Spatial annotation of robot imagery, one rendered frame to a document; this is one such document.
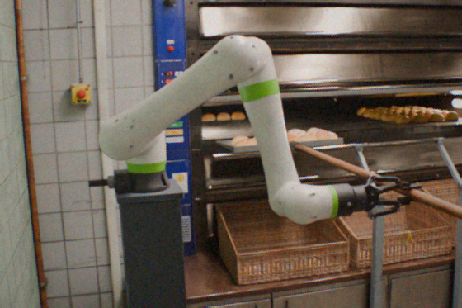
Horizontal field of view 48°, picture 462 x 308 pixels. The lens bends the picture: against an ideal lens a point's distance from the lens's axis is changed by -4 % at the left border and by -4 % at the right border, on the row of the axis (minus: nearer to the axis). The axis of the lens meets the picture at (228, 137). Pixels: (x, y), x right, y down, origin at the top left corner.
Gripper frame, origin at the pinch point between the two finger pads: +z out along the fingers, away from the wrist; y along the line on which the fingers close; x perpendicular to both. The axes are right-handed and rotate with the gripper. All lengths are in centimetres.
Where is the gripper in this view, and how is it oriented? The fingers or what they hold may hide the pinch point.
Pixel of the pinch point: (409, 192)
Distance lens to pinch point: 167.1
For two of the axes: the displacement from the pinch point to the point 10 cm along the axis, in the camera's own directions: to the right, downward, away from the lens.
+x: 2.5, 1.3, -9.6
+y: 0.2, 9.9, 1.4
